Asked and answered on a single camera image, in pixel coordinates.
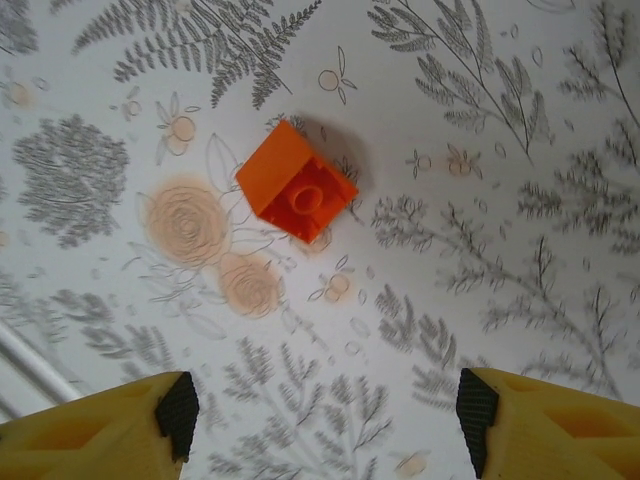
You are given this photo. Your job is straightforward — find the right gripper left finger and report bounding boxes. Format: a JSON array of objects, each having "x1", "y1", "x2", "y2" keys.
[{"x1": 0, "y1": 371, "x2": 200, "y2": 480}]

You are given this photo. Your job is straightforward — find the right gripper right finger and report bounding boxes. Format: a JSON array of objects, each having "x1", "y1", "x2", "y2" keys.
[{"x1": 457, "y1": 367, "x2": 640, "y2": 480}]

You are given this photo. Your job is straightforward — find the floral patterned table cover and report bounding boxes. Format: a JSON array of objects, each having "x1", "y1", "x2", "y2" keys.
[{"x1": 0, "y1": 0, "x2": 640, "y2": 480}]

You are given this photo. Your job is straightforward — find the aluminium front rail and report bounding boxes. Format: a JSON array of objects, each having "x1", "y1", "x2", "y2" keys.
[{"x1": 0, "y1": 318, "x2": 72, "y2": 417}]

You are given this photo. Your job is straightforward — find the orange square lego brick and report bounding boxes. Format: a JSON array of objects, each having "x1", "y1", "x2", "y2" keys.
[{"x1": 235, "y1": 118, "x2": 360, "y2": 245}]

